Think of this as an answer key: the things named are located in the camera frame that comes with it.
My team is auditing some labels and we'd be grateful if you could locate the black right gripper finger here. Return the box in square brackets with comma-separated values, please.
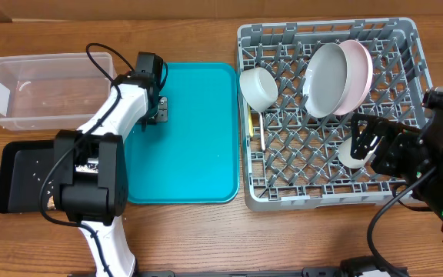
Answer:
[351, 134, 382, 159]
[351, 113, 389, 139]

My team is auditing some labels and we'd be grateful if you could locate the white paper cup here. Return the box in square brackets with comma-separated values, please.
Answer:
[338, 138, 374, 169]

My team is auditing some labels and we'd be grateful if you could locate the pink round plate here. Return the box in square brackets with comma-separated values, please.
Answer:
[334, 40, 373, 115]

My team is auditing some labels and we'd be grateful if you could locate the grey round plate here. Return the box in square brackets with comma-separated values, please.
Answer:
[302, 43, 350, 118]

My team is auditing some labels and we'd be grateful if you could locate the yellow plastic spoon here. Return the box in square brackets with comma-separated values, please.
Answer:
[248, 106, 254, 138]

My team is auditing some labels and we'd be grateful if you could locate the pink plastic fork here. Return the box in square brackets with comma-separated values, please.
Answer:
[258, 112, 266, 152]

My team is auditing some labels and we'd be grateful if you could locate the grey bowl of rice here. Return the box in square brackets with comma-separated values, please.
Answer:
[239, 67, 278, 112]

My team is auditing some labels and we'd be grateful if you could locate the brown food scrap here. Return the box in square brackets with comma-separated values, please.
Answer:
[47, 196, 56, 210]

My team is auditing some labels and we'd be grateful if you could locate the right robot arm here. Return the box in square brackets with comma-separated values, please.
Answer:
[349, 87, 443, 276]

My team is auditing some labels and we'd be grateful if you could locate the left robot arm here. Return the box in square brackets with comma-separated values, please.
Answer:
[45, 52, 168, 276]

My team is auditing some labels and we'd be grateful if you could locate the grey dishwasher rack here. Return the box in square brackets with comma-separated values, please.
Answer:
[236, 18, 431, 211]

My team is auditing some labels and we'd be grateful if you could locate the teal plastic tray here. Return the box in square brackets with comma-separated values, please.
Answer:
[125, 62, 239, 204]

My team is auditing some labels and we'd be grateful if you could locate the clear plastic bin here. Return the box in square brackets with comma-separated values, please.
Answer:
[0, 52, 110, 131]

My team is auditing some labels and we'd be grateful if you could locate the black plastic bin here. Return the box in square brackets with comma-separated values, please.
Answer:
[0, 140, 54, 214]

